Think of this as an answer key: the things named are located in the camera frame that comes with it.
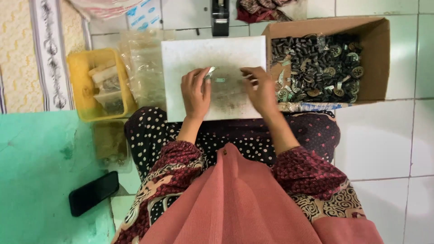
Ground person's right hand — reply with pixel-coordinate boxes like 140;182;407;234
240;67;281;118

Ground green floor mat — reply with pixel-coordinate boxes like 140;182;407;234
0;110;116;244

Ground pile of clear plastic bags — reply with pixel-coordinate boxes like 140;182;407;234
118;30;167;110

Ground pink striped cloth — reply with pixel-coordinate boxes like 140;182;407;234
67;0;144;21

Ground white bag with blue print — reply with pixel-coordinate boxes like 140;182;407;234
125;0;163;33

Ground heap of black rubber sleeves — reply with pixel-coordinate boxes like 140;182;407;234
271;33;365;103

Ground black polka dot skirt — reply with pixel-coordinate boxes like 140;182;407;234
124;106;341;183

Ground black tape dispenser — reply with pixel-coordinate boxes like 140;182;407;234
211;0;230;37

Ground clear bags of parts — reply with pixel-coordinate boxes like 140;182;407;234
88;59;125;116

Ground yellow plastic basket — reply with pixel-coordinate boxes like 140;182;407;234
66;48;138;123

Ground brown cardboard box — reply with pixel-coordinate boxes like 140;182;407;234
261;17;391;106

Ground pink headscarf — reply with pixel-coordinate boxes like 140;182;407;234
138;142;384;244

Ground long clear blue printed bag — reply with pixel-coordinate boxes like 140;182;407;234
277;101;354;113

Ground person's left hand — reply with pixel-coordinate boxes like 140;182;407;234
181;67;212;121

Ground clear plastic container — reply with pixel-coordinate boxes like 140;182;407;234
92;119;133;174

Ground white work board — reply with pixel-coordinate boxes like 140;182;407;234
161;35;267;123

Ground cream patterned floor mat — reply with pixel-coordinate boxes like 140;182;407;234
0;0;93;114

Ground dark red patterned cloth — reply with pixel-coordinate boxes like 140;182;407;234
236;0;300;24

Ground black smartphone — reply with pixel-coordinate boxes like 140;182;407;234
68;171;120;218

